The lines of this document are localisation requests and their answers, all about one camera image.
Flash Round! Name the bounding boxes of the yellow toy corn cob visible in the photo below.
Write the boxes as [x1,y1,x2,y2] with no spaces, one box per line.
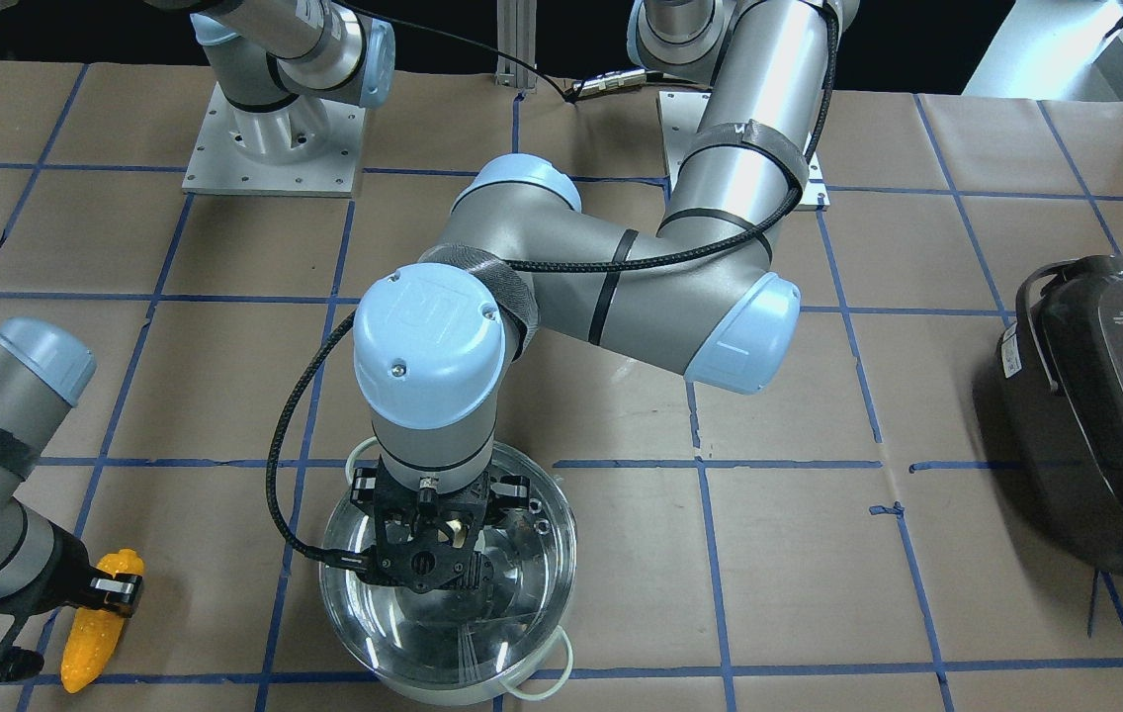
[60,547,145,693]

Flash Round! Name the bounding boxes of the glass pot lid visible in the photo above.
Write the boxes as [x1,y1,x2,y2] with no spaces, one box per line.
[318,441,578,687]

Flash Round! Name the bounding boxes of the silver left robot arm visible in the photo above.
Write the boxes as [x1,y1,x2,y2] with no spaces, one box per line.
[339,1,859,593]

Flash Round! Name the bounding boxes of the aluminium frame post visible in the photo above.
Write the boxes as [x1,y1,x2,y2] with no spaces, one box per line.
[494,0,538,93]

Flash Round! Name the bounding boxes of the dark grey rice cooker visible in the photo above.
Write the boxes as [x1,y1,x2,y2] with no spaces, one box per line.
[998,255,1123,576]

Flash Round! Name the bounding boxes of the pale green steel pot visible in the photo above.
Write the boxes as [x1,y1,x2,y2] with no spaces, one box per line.
[318,435,579,708]

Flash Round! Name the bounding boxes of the brown paper table cover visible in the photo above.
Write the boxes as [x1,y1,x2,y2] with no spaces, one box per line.
[0,62,1123,711]

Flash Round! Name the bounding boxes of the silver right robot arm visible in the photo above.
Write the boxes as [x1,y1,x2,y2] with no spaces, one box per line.
[0,1,395,683]

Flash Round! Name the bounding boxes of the black braided cable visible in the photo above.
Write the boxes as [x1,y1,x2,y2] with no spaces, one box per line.
[265,10,839,575]

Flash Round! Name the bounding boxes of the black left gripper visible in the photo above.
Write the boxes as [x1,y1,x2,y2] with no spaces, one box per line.
[351,463,531,593]

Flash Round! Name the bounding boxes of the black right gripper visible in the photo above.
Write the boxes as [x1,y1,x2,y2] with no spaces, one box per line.
[0,528,144,683]

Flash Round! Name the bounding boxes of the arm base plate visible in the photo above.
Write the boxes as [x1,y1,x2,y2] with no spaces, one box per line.
[656,91,831,211]
[182,86,368,198]

